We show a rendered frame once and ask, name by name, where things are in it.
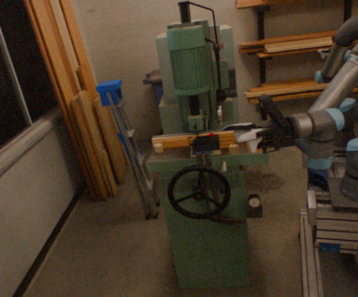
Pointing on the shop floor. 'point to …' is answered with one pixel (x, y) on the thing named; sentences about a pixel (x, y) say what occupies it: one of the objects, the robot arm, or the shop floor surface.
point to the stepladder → (112, 92)
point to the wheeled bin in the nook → (155, 79)
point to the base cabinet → (209, 243)
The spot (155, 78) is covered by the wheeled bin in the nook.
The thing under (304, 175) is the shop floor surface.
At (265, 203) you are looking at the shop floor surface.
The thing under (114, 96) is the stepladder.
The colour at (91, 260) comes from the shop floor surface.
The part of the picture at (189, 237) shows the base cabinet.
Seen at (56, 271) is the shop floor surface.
